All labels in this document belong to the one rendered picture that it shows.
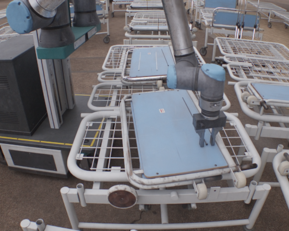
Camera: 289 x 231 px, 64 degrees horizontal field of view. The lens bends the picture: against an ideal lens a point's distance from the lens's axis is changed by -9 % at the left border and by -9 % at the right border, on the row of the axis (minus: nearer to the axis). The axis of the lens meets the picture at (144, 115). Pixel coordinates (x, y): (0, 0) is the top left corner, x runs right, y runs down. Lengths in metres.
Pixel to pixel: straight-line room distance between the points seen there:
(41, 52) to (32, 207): 0.94
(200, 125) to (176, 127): 0.25
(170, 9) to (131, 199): 0.75
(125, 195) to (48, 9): 0.80
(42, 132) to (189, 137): 0.98
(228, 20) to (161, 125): 3.02
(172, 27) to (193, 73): 0.22
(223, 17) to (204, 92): 3.14
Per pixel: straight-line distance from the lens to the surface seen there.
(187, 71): 0.94
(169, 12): 1.03
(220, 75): 0.93
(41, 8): 1.10
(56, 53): 1.29
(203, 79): 0.93
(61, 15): 1.29
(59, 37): 1.29
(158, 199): 1.07
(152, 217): 1.53
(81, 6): 1.71
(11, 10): 1.16
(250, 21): 4.12
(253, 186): 1.13
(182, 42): 1.04
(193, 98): 1.48
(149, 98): 1.48
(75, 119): 1.79
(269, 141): 2.29
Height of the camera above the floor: 1.24
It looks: 31 degrees down
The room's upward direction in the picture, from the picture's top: straight up
